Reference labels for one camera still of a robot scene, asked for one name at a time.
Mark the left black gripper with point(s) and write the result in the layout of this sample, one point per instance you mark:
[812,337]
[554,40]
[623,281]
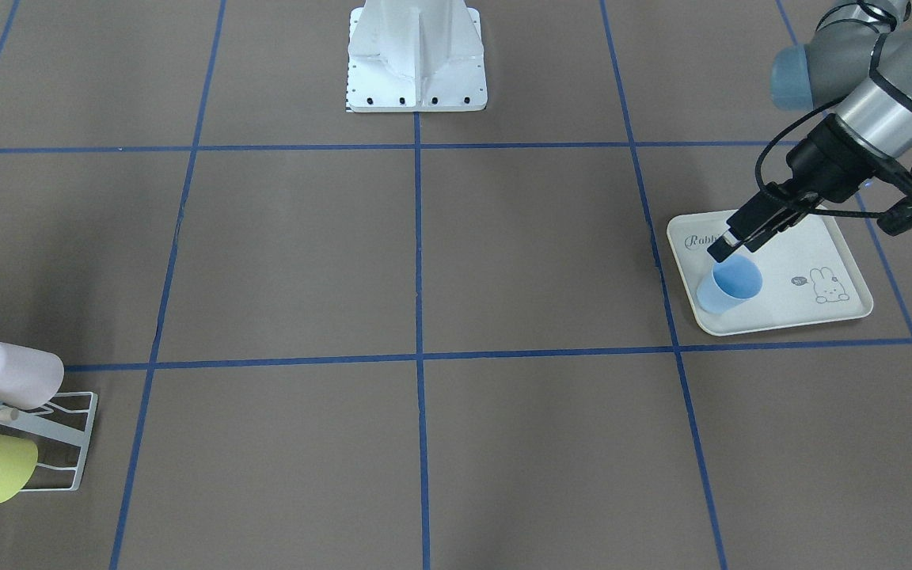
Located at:
[822,162]

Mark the blue plastic cup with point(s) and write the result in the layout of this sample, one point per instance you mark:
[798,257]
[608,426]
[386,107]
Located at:
[729,284]

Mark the pink plastic cup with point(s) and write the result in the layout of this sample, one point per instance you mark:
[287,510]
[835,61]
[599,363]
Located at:
[29,377]

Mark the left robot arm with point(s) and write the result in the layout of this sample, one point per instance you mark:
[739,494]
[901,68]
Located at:
[856,76]

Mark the cream plastic tray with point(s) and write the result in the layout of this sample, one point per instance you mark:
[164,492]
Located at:
[809,274]

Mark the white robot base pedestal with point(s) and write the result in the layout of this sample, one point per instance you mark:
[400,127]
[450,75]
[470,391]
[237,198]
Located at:
[415,56]

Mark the white wire cup rack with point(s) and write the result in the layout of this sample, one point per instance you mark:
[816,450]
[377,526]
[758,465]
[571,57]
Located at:
[62,432]

